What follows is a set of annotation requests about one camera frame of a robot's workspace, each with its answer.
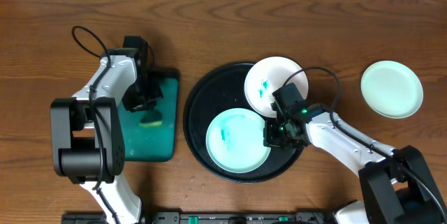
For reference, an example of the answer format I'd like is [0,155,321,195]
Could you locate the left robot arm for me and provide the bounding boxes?
[50,45,163,223]

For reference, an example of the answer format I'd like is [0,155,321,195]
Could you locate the green yellow scrub sponge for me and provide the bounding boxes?
[140,109,163,128]

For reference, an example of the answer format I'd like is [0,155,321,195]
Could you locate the mint plate bottom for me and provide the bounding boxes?
[205,108,271,174]

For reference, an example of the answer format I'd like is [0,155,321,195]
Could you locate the black rectangular water tray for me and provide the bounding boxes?
[118,68,179,162]

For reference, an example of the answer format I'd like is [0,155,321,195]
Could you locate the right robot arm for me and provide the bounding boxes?
[264,103,446,223]

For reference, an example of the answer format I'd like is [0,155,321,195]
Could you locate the mint plate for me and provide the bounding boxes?
[360,61,424,119]
[205,108,271,174]

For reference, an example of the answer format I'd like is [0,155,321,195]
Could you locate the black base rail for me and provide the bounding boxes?
[61,211,336,224]

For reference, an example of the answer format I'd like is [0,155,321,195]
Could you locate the black round serving tray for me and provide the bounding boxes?
[183,62,304,184]

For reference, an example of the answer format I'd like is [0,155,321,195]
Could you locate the white plate top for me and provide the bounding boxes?
[244,57,302,118]

